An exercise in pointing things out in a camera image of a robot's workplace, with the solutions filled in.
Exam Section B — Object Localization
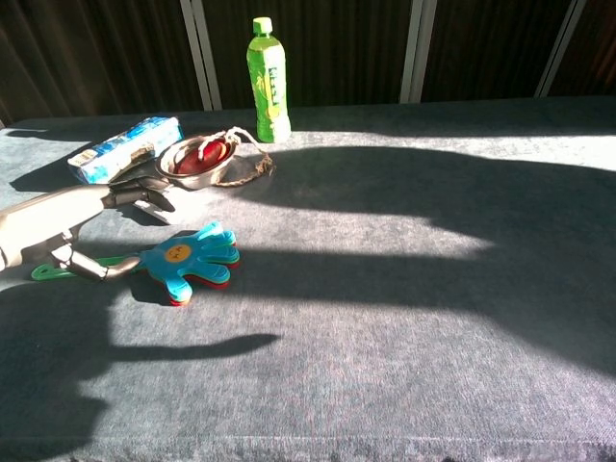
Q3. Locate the blue white tissue pack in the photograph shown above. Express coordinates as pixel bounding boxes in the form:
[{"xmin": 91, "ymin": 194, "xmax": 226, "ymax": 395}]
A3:
[{"xmin": 66, "ymin": 116, "xmax": 185, "ymax": 186}]

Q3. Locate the grey felt table cloth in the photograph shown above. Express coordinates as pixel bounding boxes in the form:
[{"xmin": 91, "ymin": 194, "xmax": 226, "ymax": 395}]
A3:
[{"xmin": 0, "ymin": 95, "xmax": 616, "ymax": 462}]

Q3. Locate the white partition frame post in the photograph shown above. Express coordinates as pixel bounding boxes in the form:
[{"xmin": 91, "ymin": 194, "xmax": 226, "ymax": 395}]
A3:
[
  {"xmin": 180, "ymin": 0, "xmax": 222, "ymax": 111},
  {"xmin": 534, "ymin": 0, "xmax": 589, "ymax": 98},
  {"xmin": 400, "ymin": 0, "xmax": 438, "ymax": 103}
]

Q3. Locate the blue hand clapper toy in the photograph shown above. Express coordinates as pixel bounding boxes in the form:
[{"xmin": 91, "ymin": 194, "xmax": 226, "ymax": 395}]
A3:
[{"xmin": 31, "ymin": 220, "xmax": 241, "ymax": 307}]

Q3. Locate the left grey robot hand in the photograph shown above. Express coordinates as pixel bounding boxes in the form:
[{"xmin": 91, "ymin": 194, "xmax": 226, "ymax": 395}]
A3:
[{"xmin": 0, "ymin": 161, "xmax": 177, "ymax": 284}]

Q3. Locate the braided jute rope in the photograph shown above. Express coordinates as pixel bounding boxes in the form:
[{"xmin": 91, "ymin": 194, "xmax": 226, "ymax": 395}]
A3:
[{"xmin": 199, "ymin": 126, "xmax": 276, "ymax": 188}]

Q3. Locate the red disc toy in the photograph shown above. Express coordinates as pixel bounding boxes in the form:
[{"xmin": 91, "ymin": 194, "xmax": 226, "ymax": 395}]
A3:
[{"xmin": 173, "ymin": 139, "xmax": 227, "ymax": 175}]

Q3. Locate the green drink bottle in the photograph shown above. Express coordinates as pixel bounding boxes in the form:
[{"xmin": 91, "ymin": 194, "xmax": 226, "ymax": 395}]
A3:
[{"xmin": 245, "ymin": 16, "xmax": 293, "ymax": 144}]

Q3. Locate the metal bowl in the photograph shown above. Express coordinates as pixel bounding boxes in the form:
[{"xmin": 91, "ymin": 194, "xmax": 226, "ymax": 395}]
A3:
[{"xmin": 156, "ymin": 134, "xmax": 238, "ymax": 191}]

